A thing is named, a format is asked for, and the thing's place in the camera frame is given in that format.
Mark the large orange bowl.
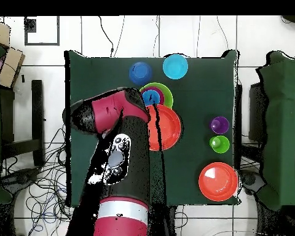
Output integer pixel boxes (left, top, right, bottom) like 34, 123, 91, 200
198, 162, 238, 202
146, 104, 182, 151

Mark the light blue cup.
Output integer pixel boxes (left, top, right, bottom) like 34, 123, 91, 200
141, 89, 162, 107

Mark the large green bowl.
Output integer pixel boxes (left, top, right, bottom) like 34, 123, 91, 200
139, 82, 175, 109

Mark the small dark blue bowl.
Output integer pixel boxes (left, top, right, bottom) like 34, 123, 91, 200
128, 61, 154, 86

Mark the small light blue bowl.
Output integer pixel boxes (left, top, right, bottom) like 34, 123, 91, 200
162, 53, 189, 80

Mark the dark green table cloth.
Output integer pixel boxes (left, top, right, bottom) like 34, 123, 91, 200
64, 50, 240, 207

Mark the purple cup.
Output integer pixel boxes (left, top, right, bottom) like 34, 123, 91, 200
209, 116, 230, 135

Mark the green cup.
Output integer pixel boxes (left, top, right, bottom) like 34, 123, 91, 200
209, 135, 230, 154

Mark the black box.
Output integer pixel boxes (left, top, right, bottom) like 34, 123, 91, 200
248, 82, 269, 143

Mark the grey stand foot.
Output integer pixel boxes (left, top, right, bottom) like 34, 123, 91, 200
0, 167, 42, 195
239, 169, 266, 196

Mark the black floor cable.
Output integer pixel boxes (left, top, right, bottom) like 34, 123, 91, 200
97, 15, 114, 58

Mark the black chair frame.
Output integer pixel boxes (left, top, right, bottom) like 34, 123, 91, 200
1, 79, 45, 168

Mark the black square floor frame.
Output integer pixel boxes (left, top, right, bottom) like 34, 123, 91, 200
24, 15, 60, 47

